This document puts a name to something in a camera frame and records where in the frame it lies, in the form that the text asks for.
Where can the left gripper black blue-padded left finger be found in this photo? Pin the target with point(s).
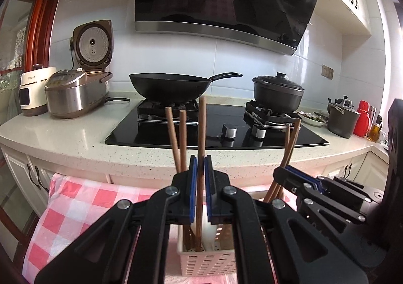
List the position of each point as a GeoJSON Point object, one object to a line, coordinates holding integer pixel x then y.
{"type": "Point", "coordinates": [128, 243]}

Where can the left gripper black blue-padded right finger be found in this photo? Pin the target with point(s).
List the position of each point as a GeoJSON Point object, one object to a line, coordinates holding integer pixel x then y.
{"type": "Point", "coordinates": [272, 242]}

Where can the white perforated utensil basket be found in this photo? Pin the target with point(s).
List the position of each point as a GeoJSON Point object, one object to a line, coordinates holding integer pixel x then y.
{"type": "Point", "coordinates": [220, 261]}

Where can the brown wooden chopstick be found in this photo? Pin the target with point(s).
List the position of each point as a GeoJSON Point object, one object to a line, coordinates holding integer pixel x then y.
{"type": "Point", "coordinates": [201, 145]}

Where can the red white checkered tablecloth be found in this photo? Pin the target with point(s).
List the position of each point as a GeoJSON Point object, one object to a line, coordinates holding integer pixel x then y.
{"type": "Point", "coordinates": [74, 204]}

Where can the oil bottle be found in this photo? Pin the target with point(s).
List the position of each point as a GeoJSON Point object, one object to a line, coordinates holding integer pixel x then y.
{"type": "Point", "coordinates": [375, 130]}

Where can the red thermos jug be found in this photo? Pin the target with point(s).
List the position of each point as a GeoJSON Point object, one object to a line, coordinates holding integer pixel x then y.
{"type": "Point", "coordinates": [363, 122]}

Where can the grey stock pot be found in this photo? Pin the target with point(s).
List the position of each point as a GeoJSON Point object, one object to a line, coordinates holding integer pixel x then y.
{"type": "Point", "coordinates": [342, 117]}

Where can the small plate of food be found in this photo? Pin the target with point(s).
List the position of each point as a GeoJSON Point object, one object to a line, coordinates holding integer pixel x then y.
{"type": "Point", "coordinates": [312, 119]}

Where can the steel flask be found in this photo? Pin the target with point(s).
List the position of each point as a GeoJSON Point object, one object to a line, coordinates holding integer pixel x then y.
{"type": "Point", "coordinates": [372, 114]}

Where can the white lower cabinets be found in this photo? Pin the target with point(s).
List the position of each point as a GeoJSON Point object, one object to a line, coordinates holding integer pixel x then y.
{"type": "Point", "coordinates": [154, 168]}

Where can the black glass gas stove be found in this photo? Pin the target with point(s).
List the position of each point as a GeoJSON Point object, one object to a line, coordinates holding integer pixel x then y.
{"type": "Point", "coordinates": [227, 127]}

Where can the black lidded pot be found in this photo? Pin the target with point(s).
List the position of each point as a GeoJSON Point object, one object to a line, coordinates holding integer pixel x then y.
{"type": "Point", "coordinates": [277, 93]}

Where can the brown chopstick on cloth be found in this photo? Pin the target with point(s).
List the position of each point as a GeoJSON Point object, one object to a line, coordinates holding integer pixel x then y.
{"type": "Point", "coordinates": [183, 141]}

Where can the black wok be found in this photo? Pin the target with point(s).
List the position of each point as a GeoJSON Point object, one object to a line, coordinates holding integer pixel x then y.
{"type": "Point", "coordinates": [174, 88]}

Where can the open silver rice cooker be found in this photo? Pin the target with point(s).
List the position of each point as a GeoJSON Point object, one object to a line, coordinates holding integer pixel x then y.
{"type": "Point", "coordinates": [75, 92]}

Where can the white small appliance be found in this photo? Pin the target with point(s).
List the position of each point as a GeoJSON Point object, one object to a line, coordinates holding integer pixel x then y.
{"type": "Point", "coordinates": [31, 94]}

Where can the red framed glass door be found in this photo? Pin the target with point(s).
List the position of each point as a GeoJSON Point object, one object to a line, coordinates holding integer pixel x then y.
{"type": "Point", "coordinates": [26, 28]}

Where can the wall switch plate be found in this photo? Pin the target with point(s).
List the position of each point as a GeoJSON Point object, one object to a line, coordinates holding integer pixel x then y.
{"type": "Point", "coordinates": [327, 72]}

